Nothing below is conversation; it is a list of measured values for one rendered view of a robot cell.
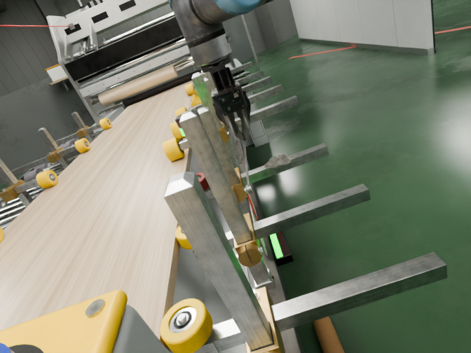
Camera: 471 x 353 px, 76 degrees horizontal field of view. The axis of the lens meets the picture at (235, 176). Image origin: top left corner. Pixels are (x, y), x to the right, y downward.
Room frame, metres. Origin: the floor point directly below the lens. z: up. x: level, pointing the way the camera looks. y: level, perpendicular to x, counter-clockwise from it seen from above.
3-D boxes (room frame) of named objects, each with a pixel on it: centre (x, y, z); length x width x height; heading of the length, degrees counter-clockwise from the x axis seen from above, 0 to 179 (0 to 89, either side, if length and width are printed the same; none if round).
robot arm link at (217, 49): (0.74, -0.06, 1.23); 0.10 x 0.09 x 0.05; 85
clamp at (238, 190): (0.83, 0.01, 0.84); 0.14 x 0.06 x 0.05; 175
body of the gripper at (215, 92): (0.74, -0.06, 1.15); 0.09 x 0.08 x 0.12; 175
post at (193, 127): (0.56, 0.04, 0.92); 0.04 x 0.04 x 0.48; 85
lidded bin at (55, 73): (7.42, 2.61, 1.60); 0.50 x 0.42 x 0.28; 115
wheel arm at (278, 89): (1.34, -0.09, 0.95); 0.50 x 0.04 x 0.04; 85
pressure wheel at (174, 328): (0.36, 0.17, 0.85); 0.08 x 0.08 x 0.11
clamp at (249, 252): (0.58, 0.03, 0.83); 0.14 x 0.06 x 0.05; 175
